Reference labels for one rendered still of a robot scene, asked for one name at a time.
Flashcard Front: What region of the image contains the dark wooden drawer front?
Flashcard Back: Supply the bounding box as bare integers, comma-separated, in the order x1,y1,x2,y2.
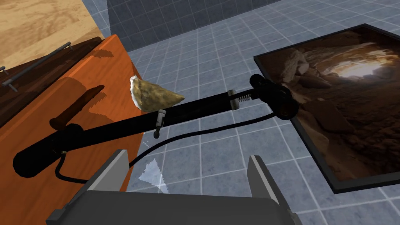
0,36,104,129

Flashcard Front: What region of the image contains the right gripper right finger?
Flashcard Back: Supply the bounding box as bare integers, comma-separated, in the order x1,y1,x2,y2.
246,155,280,205

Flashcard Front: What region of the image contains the black framed cave picture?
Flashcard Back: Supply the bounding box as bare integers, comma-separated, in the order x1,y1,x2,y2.
253,23,400,195

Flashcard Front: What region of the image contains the brown wooden stick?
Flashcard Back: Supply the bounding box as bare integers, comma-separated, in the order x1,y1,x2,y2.
49,84,105,132

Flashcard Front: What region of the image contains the tan bread wedge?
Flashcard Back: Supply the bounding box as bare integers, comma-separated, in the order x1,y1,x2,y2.
129,75,186,113

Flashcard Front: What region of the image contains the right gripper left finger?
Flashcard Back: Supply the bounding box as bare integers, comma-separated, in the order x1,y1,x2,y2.
82,149,130,192

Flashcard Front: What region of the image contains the black faucet with hose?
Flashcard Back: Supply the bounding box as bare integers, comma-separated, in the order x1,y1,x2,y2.
12,73,300,184

